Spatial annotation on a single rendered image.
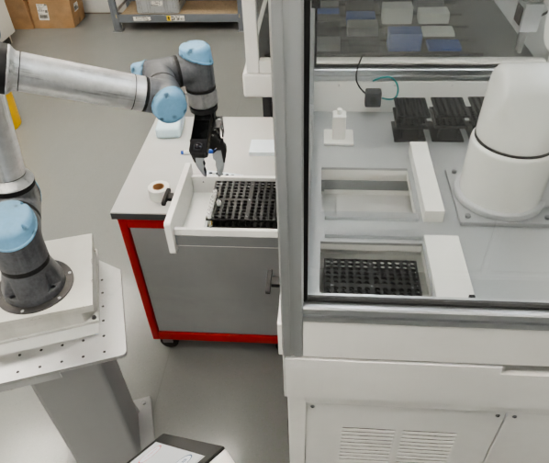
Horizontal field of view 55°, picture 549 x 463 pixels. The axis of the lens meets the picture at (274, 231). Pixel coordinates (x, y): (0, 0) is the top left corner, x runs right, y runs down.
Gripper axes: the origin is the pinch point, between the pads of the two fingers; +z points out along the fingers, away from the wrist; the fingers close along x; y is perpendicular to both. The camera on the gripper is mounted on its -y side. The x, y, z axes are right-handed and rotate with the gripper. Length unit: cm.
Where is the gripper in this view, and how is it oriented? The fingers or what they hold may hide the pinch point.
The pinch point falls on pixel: (211, 174)
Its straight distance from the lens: 147.2
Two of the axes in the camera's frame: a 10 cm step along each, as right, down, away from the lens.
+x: -10.0, -0.1, 0.8
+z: 0.5, 7.5, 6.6
